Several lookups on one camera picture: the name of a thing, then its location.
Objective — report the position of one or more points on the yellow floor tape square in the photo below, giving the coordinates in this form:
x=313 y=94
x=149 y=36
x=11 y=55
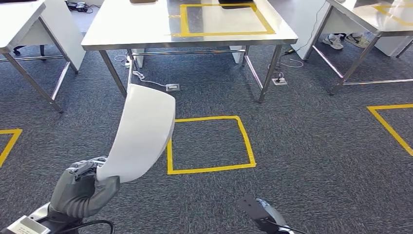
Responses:
x=387 y=126
x=209 y=169
x=11 y=142

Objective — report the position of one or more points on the white power strip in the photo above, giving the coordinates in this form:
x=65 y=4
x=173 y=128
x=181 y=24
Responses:
x=128 y=61

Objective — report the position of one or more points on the stainless steel workbench table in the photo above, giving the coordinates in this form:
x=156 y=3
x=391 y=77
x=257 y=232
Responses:
x=355 y=13
x=16 y=19
x=129 y=25

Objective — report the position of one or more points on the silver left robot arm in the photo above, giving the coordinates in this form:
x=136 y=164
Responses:
x=40 y=211

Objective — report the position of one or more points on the small yellow tape rectangle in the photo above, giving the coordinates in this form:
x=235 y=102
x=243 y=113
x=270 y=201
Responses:
x=175 y=16

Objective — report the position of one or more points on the large yellow tape rectangle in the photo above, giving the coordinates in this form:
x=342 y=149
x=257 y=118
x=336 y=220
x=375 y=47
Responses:
x=226 y=33

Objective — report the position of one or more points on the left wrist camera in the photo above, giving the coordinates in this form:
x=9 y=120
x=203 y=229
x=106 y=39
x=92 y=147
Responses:
x=27 y=226

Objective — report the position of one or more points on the black chair base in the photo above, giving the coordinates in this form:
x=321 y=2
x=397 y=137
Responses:
x=42 y=51

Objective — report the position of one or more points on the white curved plastic part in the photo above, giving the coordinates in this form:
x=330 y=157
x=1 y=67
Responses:
x=142 y=129

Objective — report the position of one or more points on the person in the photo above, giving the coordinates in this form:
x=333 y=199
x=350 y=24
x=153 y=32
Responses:
x=334 y=42

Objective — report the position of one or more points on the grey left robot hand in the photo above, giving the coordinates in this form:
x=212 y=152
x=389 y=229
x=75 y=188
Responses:
x=74 y=193

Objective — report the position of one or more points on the silver floor socket box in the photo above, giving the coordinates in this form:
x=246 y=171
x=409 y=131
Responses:
x=172 y=87
x=279 y=81

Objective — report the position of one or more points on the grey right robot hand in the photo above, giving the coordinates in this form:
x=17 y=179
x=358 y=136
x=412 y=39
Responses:
x=274 y=216

